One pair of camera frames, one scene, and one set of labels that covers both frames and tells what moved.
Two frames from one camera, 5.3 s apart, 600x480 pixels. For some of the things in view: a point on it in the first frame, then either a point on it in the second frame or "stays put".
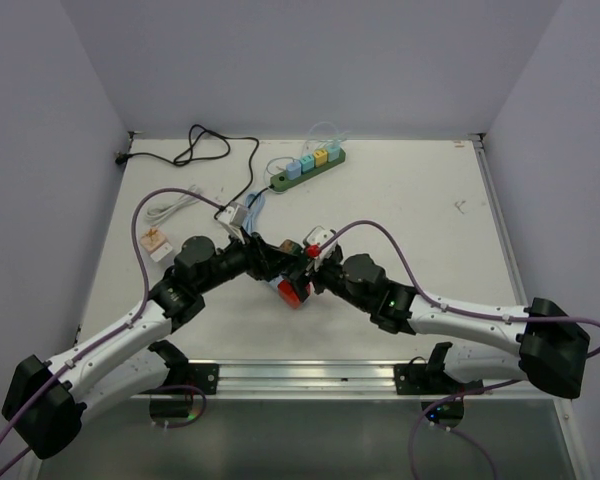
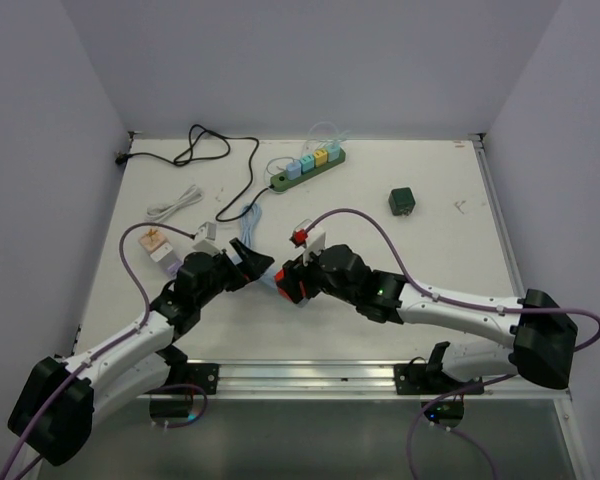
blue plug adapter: [293, 170] stays put
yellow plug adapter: [321, 157] stays put
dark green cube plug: [290, 247] -> [401, 201]
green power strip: [280, 181] stays put
